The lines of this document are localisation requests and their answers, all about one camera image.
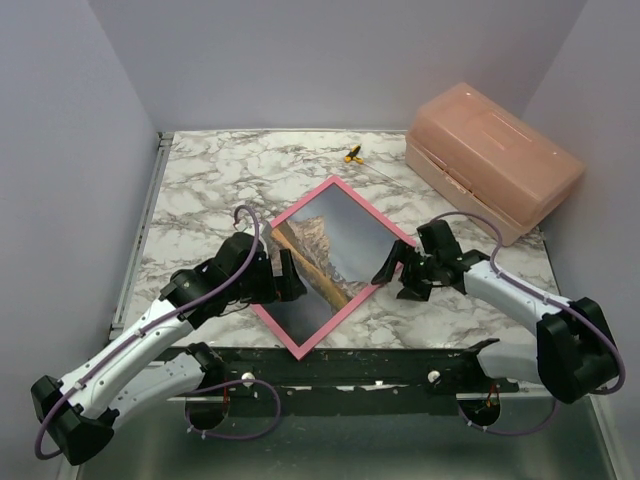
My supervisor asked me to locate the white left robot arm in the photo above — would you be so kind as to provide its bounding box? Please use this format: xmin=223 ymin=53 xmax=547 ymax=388
xmin=30 ymin=232 xmax=307 ymax=465

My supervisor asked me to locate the yellow black T-handle hex key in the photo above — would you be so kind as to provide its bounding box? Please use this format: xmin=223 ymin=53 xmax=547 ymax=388
xmin=343 ymin=144 xmax=394 ymax=181

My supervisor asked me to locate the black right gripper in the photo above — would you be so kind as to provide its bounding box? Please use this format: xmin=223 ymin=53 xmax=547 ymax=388
xmin=372 ymin=239 xmax=440 ymax=303

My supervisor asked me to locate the landscape photo print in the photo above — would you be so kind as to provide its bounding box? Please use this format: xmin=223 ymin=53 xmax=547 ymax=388
xmin=259 ymin=183 xmax=409 ymax=349

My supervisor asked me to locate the pink wooden picture frame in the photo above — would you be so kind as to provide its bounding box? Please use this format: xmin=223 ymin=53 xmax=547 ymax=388
xmin=249 ymin=174 xmax=419 ymax=362

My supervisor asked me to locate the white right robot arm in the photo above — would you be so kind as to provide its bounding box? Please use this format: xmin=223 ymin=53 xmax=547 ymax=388
xmin=371 ymin=215 xmax=626 ymax=404

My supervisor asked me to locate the aluminium extrusion frame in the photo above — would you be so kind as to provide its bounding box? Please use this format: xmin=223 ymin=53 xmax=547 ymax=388
xmin=54 ymin=130 xmax=191 ymax=480

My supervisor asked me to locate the pink translucent plastic box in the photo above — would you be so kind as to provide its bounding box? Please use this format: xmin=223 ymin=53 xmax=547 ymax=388
xmin=405 ymin=83 xmax=585 ymax=246

